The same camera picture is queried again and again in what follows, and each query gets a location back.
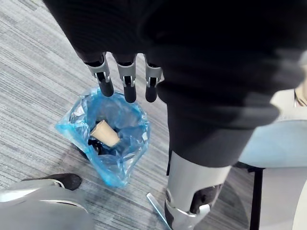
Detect small black rubbish bin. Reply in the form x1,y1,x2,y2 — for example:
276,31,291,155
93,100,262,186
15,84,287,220
71,138,120,160

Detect dark robot foot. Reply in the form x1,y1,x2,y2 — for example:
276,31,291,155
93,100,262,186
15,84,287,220
21,173,83,192

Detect brown paper cup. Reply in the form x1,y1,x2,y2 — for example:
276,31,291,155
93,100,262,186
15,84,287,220
90,119,120,147

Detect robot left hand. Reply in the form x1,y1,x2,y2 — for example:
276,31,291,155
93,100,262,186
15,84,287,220
42,0,307,230

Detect pale tea table black legs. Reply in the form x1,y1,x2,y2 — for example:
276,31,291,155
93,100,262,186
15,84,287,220
236,119,307,230

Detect blue plastic bin bag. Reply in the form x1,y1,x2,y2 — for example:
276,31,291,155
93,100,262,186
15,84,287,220
55,86,151,188

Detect silver robot leg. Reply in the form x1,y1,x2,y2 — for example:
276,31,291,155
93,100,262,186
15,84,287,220
0,179,94,230

